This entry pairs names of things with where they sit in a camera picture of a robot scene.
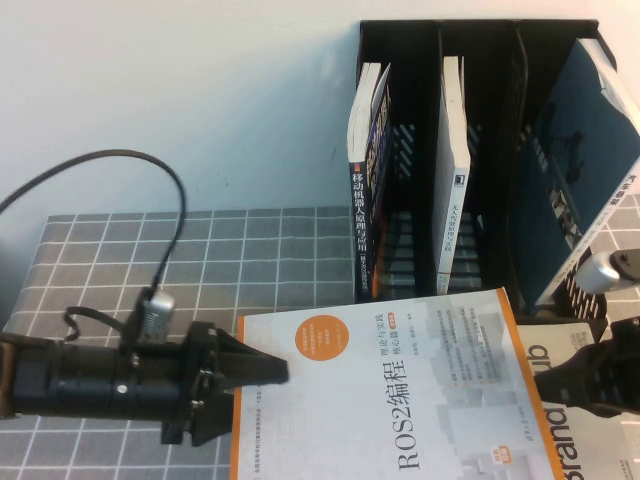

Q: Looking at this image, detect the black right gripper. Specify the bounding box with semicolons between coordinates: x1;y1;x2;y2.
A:
531;314;640;419

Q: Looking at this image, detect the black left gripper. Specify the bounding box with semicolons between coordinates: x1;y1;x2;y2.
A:
159;321;293;448

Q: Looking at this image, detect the white ROS2 book orange trim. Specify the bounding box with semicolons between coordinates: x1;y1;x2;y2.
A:
228;286;569;480

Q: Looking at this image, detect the Billion Dollar Brand Club book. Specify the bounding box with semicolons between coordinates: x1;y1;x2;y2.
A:
514;319;640;480

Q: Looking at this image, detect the dark navy mobile robot book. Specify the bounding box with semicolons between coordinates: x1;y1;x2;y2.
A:
346;62;396;304

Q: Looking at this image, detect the white spine driverless car book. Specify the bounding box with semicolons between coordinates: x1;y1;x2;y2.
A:
435;55;472;296

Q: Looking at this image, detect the blue car suspension book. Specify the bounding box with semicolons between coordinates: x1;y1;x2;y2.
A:
509;37;640;307

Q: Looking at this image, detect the black plastic book stand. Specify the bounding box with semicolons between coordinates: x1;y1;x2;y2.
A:
353;19;617;341

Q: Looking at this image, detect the grey checked tablecloth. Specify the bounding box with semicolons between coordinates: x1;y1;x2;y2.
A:
0;207;640;480

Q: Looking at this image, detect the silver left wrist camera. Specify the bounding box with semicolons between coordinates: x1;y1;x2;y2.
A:
130;286;177;342

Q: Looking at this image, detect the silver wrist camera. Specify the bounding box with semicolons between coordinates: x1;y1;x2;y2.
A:
573;251;640;295
130;286;177;342

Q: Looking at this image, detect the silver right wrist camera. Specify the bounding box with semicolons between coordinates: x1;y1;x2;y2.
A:
573;251;640;295

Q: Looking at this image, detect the thin black cable loop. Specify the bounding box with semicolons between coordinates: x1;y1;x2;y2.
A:
63;304;129;347

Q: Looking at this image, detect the thick black camera cable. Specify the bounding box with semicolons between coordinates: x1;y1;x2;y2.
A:
0;148;188;301

